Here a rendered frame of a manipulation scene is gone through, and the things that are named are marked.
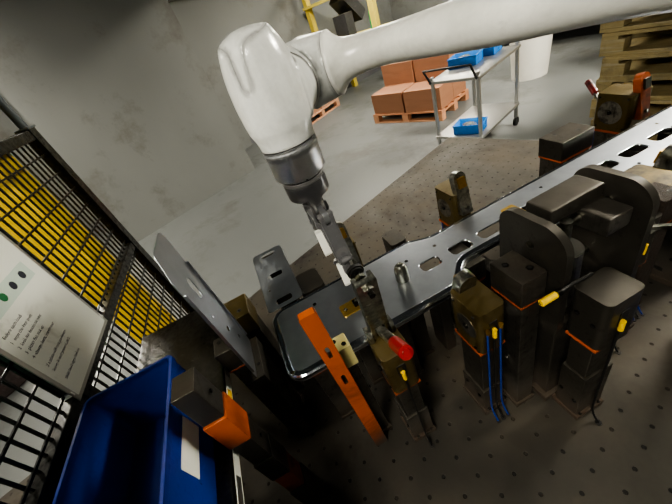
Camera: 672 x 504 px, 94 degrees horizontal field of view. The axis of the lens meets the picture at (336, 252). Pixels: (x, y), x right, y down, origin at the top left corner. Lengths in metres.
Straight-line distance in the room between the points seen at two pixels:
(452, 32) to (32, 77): 4.51
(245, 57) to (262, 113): 0.07
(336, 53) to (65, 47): 4.32
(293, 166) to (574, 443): 0.79
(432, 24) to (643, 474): 0.86
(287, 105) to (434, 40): 0.21
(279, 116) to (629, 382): 0.92
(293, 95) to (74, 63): 4.36
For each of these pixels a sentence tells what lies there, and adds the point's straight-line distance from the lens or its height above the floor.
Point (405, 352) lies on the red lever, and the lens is 0.47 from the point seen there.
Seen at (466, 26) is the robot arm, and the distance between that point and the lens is 0.48.
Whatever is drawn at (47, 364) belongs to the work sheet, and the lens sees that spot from 0.77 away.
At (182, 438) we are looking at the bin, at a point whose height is 1.12.
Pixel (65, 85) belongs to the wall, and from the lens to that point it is 4.75.
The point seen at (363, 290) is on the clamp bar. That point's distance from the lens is 0.48.
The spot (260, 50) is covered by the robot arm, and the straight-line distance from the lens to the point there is 0.48.
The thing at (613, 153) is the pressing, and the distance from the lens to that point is 1.17.
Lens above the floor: 1.54
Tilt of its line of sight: 36 degrees down
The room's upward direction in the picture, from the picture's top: 23 degrees counter-clockwise
